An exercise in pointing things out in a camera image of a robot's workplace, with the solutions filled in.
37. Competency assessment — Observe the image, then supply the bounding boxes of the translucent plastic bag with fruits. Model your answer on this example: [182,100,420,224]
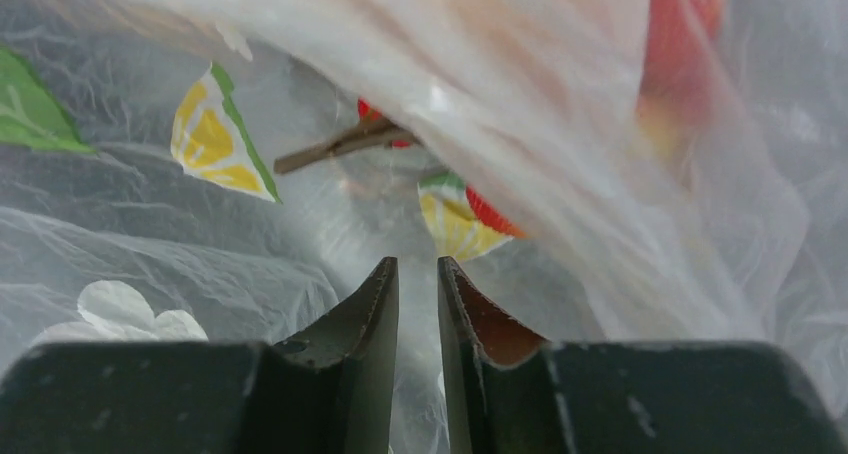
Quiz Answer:
[1,0,847,453]

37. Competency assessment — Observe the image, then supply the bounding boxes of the red yellow fruit bunch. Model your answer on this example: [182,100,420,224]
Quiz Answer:
[272,98,525,238]

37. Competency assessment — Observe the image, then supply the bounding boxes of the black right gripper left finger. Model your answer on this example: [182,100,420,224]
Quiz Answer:
[1,257,399,453]

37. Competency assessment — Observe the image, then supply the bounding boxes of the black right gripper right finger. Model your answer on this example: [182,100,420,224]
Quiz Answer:
[437,257,847,453]

